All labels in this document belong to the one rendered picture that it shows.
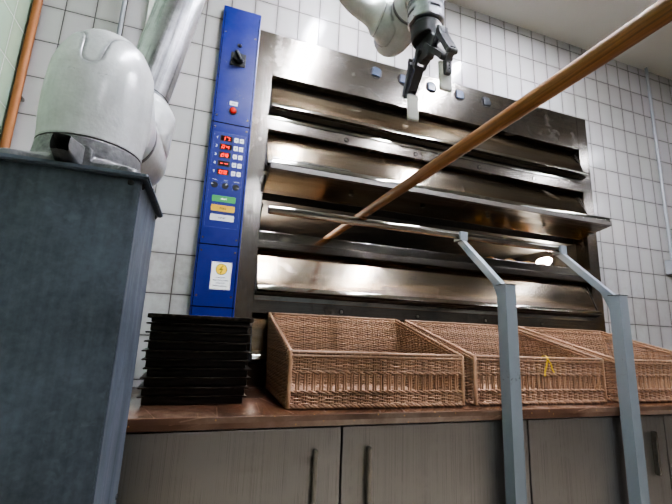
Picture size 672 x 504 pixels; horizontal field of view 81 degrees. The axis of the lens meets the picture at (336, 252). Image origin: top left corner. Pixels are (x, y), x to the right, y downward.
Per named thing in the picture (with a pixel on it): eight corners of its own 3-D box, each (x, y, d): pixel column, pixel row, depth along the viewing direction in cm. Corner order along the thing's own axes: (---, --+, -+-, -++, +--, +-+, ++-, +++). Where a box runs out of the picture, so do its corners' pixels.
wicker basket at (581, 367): (401, 385, 165) (401, 319, 171) (510, 385, 182) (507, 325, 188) (475, 407, 120) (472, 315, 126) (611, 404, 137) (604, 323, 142)
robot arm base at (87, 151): (-27, 141, 50) (-17, 102, 51) (40, 196, 70) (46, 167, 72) (132, 166, 55) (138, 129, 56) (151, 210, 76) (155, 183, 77)
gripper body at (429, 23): (403, 34, 99) (404, 67, 98) (422, 9, 92) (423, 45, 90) (429, 42, 102) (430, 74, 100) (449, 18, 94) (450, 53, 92)
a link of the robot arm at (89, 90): (9, 122, 56) (39, -7, 61) (57, 170, 73) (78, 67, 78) (134, 142, 61) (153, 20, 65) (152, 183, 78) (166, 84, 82)
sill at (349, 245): (256, 242, 164) (257, 233, 165) (581, 278, 219) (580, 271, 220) (258, 239, 158) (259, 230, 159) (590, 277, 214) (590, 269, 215)
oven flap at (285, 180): (270, 167, 150) (262, 192, 167) (612, 225, 205) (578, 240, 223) (270, 161, 151) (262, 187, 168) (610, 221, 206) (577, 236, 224)
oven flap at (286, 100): (269, 113, 170) (271, 83, 180) (581, 179, 225) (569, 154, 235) (271, 105, 166) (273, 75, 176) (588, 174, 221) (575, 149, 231)
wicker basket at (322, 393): (260, 385, 147) (266, 311, 153) (396, 385, 164) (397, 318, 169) (283, 411, 102) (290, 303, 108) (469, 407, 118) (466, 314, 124)
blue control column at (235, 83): (182, 430, 304) (211, 171, 348) (204, 429, 309) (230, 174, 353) (158, 577, 125) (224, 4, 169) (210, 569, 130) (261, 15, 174)
